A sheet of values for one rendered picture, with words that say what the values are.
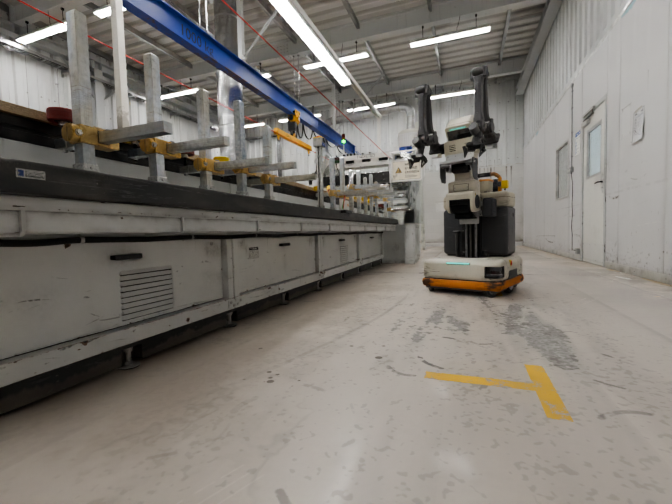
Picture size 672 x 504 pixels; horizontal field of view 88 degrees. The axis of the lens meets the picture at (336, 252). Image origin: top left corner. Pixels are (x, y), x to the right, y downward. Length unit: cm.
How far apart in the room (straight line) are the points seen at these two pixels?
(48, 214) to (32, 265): 28
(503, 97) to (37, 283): 1207
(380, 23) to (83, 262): 801
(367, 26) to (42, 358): 833
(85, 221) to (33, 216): 13
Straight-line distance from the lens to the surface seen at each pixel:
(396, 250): 573
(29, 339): 145
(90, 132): 126
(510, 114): 1238
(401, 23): 871
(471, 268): 285
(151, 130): 112
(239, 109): 185
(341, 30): 906
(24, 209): 116
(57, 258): 147
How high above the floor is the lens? 51
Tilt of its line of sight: 3 degrees down
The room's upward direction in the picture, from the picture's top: 2 degrees counter-clockwise
